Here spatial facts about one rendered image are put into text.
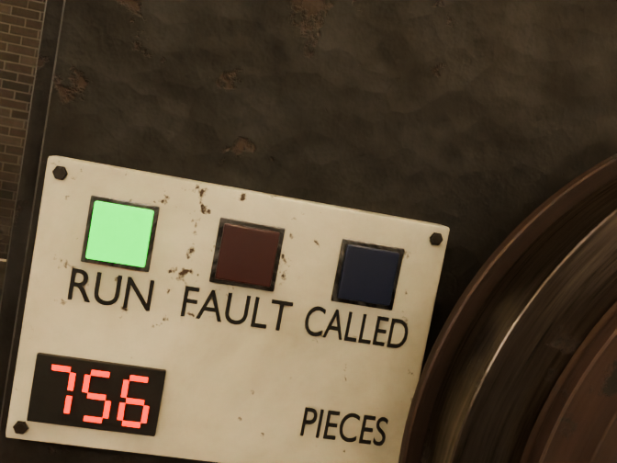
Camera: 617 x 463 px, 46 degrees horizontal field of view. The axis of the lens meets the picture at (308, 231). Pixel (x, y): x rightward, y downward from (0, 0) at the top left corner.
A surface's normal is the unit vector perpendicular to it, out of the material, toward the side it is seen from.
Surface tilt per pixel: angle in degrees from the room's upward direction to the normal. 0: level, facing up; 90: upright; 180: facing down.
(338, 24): 90
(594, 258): 90
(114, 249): 90
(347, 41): 90
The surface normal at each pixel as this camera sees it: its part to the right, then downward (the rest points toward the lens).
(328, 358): 0.14, 0.11
